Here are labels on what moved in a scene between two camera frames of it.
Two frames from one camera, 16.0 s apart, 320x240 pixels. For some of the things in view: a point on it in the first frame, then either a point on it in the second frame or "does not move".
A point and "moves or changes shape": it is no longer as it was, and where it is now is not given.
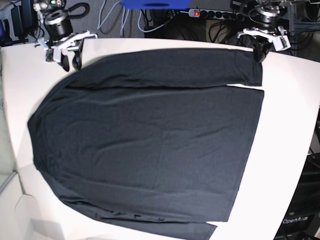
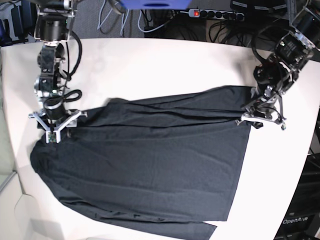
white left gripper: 53,49 → 71,122
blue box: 156,4 does not move
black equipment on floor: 24,21 does not move
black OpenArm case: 302,222 does not move
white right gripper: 261,46 → 258,120
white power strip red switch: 200,13 does not move
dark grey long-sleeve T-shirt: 155,138 moves or changes shape
